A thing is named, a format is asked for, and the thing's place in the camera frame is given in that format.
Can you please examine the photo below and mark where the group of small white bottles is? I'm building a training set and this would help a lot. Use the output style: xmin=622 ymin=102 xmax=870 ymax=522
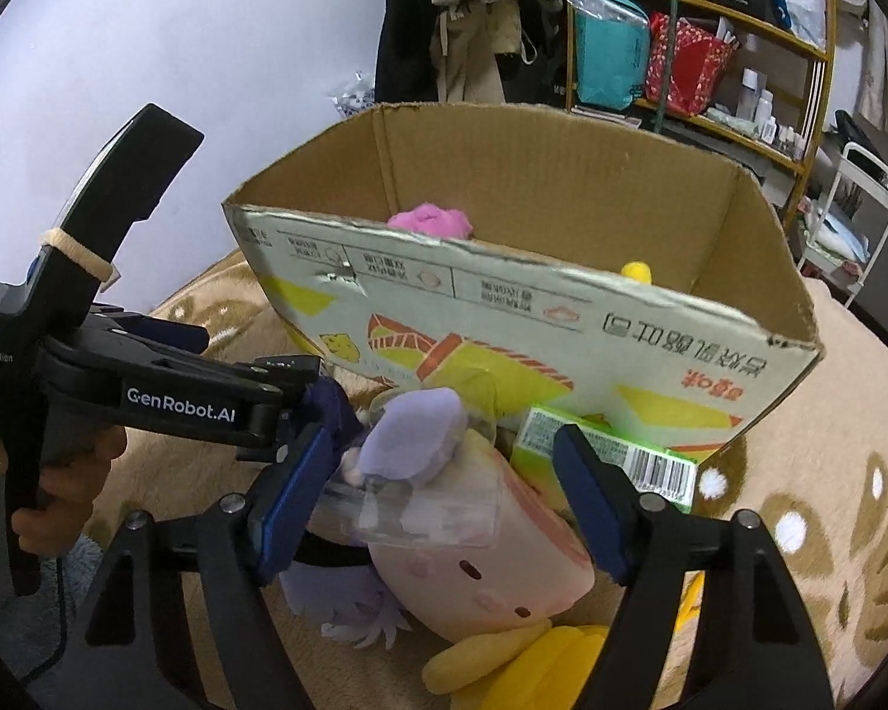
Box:
xmin=738 ymin=66 xmax=804 ymax=158

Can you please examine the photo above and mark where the pink plush with face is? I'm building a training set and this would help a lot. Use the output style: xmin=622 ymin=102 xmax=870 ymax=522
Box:
xmin=307 ymin=429 xmax=597 ymax=641

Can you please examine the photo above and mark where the black hanging garment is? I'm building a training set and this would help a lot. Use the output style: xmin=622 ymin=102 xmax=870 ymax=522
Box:
xmin=516 ymin=0 xmax=572 ymax=111

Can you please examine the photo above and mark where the yellow plush toy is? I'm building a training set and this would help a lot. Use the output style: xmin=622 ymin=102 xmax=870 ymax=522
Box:
xmin=422 ymin=569 xmax=706 ymax=710

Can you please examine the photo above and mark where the printed cardboard box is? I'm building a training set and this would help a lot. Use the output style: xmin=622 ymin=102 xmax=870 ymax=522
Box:
xmin=222 ymin=102 xmax=824 ymax=476

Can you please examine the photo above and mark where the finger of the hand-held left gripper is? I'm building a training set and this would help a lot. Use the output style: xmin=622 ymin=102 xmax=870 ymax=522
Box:
xmin=207 ymin=355 xmax=324 ymax=389
xmin=229 ymin=377 xmax=361 ymax=460

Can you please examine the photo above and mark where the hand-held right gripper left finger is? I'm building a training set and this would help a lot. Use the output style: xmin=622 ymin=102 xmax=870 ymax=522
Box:
xmin=63 ymin=427 xmax=340 ymax=710

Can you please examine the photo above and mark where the bright pink plush toy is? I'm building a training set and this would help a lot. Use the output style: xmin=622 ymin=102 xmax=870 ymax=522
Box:
xmin=386 ymin=203 xmax=475 ymax=241

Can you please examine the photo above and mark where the person's left hand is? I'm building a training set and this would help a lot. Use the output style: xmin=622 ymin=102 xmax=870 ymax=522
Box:
xmin=11 ymin=429 xmax=128 ymax=557

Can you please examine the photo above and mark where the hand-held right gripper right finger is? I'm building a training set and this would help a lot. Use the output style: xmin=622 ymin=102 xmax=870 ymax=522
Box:
xmin=551 ymin=424 xmax=837 ymax=710

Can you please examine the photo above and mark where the purple plush toy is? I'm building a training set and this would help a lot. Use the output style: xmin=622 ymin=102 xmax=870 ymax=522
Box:
xmin=279 ymin=388 xmax=472 ymax=652

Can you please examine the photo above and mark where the white trolley cart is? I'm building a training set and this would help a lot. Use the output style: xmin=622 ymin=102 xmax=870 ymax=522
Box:
xmin=794 ymin=140 xmax=888 ymax=309

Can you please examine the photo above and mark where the red patterned bag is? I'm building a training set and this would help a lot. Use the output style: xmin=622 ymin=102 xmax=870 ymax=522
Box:
xmin=645 ymin=12 xmax=741 ymax=118

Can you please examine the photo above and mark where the wooden shelf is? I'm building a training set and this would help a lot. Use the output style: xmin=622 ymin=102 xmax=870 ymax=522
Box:
xmin=561 ymin=0 xmax=839 ymax=232

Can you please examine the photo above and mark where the black coat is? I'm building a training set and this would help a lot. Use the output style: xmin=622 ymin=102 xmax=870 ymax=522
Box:
xmin=374 ymin=0 xmax=445 ymax=106

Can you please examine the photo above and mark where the green tissue packet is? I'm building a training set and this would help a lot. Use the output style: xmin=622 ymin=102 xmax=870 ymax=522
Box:
xmin=510 ymin=404 xmax=701 ymax=516

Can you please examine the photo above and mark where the clear plastic bag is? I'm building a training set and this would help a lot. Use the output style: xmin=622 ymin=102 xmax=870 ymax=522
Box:
xmin=324 ymin=377 xmax=520 ymax=550

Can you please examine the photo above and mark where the teal bag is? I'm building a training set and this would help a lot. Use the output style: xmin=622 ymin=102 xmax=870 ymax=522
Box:
xmin=572 ymin=0 xmax=651 ymax=111

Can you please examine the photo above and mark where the green pole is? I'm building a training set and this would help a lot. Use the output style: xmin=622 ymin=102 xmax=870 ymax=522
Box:
xmin=654 ymin=0 xmax=683 ymax=135

